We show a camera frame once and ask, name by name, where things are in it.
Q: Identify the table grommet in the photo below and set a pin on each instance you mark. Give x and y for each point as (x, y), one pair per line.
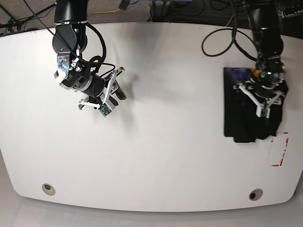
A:
(48, 189)
(256, 194)

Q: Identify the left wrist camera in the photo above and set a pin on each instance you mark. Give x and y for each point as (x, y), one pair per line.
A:
(263, 112)

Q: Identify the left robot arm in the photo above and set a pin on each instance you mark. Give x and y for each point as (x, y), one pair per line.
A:
(264, 23)

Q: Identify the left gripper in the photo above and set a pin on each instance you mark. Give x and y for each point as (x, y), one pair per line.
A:
(252, 87)

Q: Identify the black T-shirt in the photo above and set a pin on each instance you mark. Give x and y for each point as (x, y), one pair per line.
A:
(241, 122)

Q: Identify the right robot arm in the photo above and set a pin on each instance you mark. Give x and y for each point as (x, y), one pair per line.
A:
(69, 42)

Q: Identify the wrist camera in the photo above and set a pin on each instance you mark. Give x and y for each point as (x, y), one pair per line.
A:
(106, 108)
(263, 112)

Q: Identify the right table grommet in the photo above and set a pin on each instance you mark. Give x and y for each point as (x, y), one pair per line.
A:
(256, 194)

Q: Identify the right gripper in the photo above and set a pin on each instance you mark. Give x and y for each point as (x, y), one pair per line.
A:
(96, 85)

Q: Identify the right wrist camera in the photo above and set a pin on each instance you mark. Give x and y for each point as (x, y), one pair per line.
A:
(106, 108)

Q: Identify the left table grommet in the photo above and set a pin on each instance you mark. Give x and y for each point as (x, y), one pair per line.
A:
(48, 189)

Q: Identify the red tape marker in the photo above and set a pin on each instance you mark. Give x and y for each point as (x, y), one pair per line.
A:
(278, 148)

